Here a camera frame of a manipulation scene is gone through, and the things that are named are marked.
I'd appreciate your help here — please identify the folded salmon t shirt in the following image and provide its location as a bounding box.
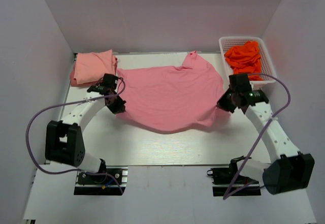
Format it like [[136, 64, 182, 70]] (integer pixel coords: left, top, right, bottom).
[[70, 50, 118, 87]]

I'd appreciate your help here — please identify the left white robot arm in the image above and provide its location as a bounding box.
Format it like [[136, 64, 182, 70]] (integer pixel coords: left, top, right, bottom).
[[45, 74, 126, 173]]

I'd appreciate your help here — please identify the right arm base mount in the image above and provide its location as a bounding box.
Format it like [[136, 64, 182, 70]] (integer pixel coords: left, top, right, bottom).
[[207, 156, 264, 197]]

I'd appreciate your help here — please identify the orange t shirt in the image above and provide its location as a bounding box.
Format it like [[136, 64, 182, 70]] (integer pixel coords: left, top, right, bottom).
[[224, 41, 263, 81]]

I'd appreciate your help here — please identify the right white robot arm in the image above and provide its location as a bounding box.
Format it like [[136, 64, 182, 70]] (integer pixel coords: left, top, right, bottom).
[[216, 74, 315, 199]]

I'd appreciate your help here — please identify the pink t shirt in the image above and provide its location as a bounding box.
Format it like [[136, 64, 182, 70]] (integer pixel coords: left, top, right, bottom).
[[116, 51, 230, 134]]

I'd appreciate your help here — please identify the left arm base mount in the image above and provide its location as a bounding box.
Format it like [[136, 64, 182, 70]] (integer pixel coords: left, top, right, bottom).
[[74, 167, 128, 196]]

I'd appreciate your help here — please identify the white plastic basket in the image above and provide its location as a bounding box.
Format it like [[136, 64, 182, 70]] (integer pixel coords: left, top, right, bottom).
[[219, 36, 276, 89]]

